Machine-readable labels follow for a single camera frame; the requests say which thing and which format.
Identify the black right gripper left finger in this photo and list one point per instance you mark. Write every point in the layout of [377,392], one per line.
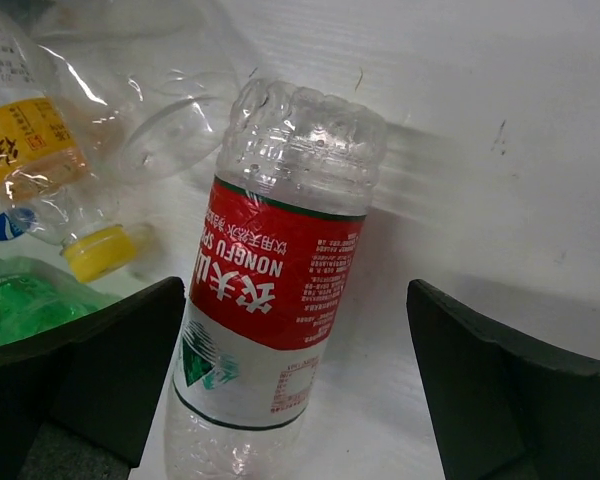
[78,401]

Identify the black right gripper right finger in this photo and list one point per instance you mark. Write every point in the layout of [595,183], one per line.
[503,404]

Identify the red label water bottle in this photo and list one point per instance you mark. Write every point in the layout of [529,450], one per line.
[292,187]

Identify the green bottle on right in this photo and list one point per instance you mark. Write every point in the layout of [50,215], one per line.
[36,297]

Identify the clear bottle yellow label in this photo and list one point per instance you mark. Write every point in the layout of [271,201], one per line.
[48,188]

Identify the large clear crushed bottle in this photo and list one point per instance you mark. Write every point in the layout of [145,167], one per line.
[146,85]

